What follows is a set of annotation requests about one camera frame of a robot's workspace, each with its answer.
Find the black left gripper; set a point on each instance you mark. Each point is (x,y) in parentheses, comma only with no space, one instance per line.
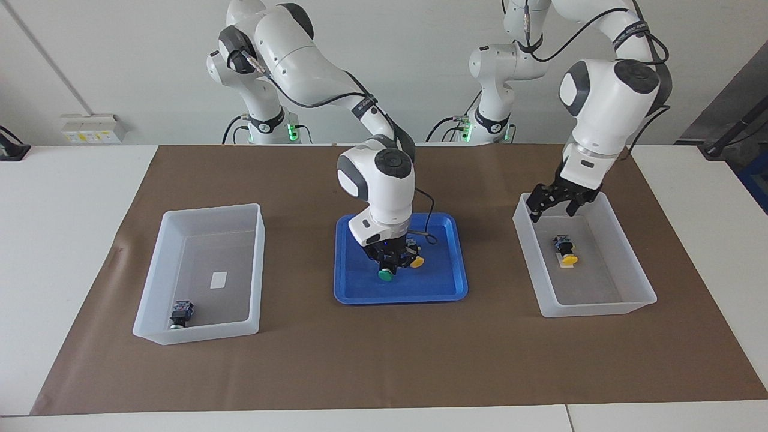
(573,189)

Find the green push button switch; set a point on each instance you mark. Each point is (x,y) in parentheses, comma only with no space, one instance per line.
(182,312)
(387,275)

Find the brown paper table mat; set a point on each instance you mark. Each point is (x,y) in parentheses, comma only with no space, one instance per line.
(384,360)

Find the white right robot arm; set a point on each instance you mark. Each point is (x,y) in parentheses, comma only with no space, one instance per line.
(384,192)

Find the blue plastic tray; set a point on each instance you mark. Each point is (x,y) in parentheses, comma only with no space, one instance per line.
(444,282)

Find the black device at table edge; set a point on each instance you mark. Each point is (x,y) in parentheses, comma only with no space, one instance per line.
(11,149)

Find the translucent white plastic box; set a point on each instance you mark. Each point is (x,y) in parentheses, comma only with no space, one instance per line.
(192,258)
(594,282)

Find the blue crate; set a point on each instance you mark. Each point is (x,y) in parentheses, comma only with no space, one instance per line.
(757,183)

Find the small white paper label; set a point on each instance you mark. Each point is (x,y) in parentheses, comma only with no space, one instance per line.
(559,263)
(219,279)

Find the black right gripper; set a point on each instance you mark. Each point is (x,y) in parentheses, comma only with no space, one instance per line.
(387,247)

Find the black stand pole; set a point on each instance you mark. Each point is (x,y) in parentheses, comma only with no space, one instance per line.
(729,135)

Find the white wall socket box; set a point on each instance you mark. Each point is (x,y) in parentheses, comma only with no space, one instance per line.
(90,129)

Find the yellow push button switch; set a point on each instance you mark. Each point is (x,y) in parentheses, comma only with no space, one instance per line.
(563,245)
(417,261)

